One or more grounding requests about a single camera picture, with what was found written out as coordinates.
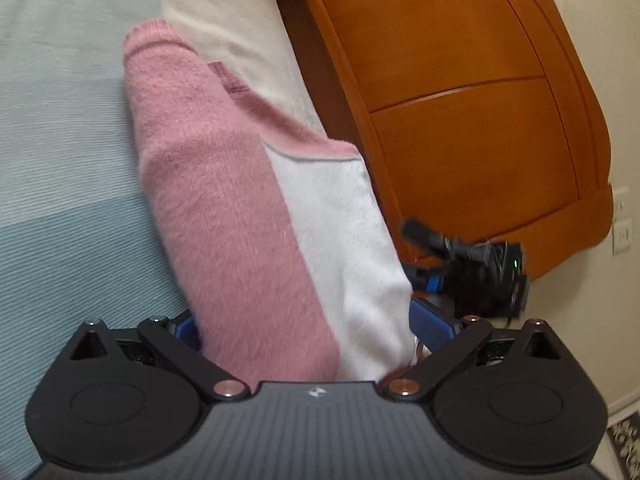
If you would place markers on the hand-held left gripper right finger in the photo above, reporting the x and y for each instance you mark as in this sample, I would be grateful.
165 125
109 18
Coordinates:
432 325

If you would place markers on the white wall switch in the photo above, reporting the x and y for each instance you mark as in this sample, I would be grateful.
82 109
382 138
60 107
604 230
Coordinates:
621 203

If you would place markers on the wooden bed headboard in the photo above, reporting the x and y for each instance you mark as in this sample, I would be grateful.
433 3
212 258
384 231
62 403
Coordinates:
450 100

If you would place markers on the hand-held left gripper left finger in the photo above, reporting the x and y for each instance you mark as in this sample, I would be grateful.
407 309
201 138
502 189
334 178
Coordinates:
184 329

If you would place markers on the white wall socket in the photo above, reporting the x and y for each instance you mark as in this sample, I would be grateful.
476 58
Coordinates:
622 236

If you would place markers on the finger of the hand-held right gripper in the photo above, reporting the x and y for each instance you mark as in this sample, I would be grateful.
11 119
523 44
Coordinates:
431 282
425 236

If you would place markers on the pink and white sweater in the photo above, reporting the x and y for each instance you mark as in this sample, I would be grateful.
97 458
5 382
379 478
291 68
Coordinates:
240 220

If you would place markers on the black and white patterned rug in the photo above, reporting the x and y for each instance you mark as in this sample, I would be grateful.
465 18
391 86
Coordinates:
626 447

